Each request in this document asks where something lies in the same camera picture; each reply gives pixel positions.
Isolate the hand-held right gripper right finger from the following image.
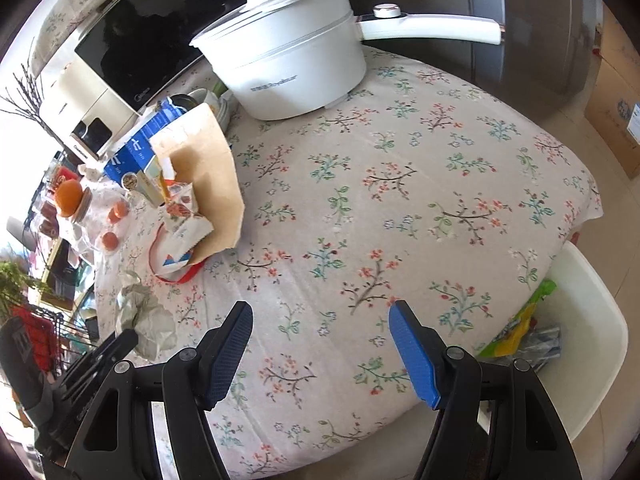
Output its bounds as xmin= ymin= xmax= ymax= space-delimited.
xmin=388 ymin=300 xmax=583 ymax=480

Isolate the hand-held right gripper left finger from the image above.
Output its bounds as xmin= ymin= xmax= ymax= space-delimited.
xmin=42 ymin=300 xmax=254 ymax=480

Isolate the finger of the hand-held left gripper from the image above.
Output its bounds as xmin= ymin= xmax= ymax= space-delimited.
xmin=55 ymin=329 xmax=140 ymax=392

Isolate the clear plastic wrap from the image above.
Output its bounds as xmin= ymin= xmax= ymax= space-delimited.
xmin=114 ymin=270 xmax=178 ymax=361

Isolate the green snack bag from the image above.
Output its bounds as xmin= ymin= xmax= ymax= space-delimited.
xmin=477 ymin=279 xmax=557 ymax=358

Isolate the white plastic chair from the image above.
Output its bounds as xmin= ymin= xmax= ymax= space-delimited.
xmin=475 ymin=242 xmax=630 ymax=443

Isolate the red package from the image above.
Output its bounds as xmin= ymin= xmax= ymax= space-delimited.
xmin=10 ymin=305 xmax=61 ymax=376

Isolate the green leafy vegetable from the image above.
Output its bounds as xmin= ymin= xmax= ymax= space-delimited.
xmin=0 ymin=260 xmax=53 ymax=321

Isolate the red white plastic bag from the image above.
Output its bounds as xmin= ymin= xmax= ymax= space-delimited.
xmin=150 ymin=180 xmax=216 ymax=283

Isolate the glass pitcher with wooden lid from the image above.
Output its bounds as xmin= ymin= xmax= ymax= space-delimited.
xmin=65 ymin=182 xmax=138 ymax=256

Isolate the dark lid glass jar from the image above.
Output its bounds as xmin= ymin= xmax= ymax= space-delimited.
xmin=37 ymin=200 xmax=58 ymax=236

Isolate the large orange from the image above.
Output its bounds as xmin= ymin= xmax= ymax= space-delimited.
xmin=54 ymin=180 xmax=84 ymax=218

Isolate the yellow flat packet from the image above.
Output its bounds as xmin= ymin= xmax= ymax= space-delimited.
xmin=136 ymin=155 xmax=178 ymax=208

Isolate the brown paper bag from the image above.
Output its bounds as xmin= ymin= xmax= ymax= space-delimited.
xmin=150 ymin=102 xmax=246 ymax=266

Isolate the blue carton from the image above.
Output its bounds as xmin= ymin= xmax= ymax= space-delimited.
xmin=102 ymin=99 xmax=193 ymax=192

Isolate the white air fryer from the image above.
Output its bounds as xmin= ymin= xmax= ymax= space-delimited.
xmin=37 ymin=57 xmax=143 ymax=161

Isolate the bare branches bunch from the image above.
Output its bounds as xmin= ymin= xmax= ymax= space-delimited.
xmin=0 ymin=62 xmax=46 ymax=123

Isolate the white bowl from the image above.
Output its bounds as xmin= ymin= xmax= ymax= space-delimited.
xmin=167 ymin=87 xmax=238 ymax=128

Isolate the white electric pot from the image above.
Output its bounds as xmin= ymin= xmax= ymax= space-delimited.
xmin=189 ymin=0 xmax=506 ymax=121

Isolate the cardboard box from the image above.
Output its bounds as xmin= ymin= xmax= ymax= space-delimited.
xmin=597 ymin=7 xmax=640 ymax=61
xmin=585 ymin=55 xmax=640 ymax=178

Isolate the black white microwave oven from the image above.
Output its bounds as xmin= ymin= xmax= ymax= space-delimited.
xmin=37 ymin=0 xmax=331 ymax=116

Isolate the floral microwave cover cloth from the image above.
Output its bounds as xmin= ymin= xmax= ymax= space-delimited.
xmin=30 ymin=0 xmax=151 ymax=76

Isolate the black wire rack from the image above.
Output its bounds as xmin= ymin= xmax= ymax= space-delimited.
xmin=30 ymin=310 xmax=101 ymax=376

